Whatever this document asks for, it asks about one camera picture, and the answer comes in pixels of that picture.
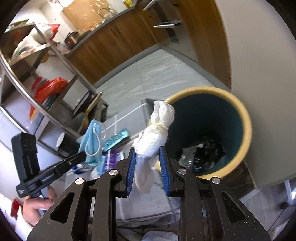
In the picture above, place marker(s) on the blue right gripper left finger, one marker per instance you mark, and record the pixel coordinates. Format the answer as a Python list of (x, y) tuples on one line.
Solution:
[(131, 161)]

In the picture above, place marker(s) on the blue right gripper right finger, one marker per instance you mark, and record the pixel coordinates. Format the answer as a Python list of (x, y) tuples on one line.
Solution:
[(165, 170)]

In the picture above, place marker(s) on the white tissue bundle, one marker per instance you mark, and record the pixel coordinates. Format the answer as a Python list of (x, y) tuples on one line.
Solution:
[(148, 142)]

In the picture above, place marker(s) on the light blue face mask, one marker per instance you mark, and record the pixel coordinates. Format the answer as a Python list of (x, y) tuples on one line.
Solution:
[(92, 143)]

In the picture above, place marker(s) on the teal trash bin yellow rim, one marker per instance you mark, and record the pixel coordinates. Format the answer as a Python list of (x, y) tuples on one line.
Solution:
[(213, 113)]

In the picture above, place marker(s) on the wooden kitchen cabinets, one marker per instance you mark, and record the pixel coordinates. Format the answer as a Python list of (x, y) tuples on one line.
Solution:
[(111, 45)]

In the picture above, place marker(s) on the person's left hand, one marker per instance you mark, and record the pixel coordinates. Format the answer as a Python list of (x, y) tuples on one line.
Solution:
[(31, 206)]

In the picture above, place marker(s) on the teal blister pack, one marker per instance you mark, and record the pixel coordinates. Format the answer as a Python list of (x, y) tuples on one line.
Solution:
[(115, 139)]

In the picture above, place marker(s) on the black mug white inside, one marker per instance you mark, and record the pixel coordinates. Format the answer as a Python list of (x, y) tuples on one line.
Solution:
[(66, 145)]

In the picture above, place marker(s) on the grey checked table cloth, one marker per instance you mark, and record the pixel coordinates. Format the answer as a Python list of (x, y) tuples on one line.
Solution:
[(148, 207)]

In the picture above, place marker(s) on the red plastic bag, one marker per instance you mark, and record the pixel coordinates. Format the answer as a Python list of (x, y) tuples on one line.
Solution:
[(55, 86)]

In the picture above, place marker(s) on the steel shelving rack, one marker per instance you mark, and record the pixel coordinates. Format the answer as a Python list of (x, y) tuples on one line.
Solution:
[(28, 60)]

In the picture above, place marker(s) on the black rice cooker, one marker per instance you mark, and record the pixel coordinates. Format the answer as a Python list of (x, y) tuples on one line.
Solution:
[(71, 39)]

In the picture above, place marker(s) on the stainless steel oven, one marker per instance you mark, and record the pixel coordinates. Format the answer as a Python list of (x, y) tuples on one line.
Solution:
[(167, 20)]

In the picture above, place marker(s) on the wooden handled frying pan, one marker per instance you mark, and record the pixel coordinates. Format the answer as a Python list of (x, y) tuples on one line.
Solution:
[(81, 121)]

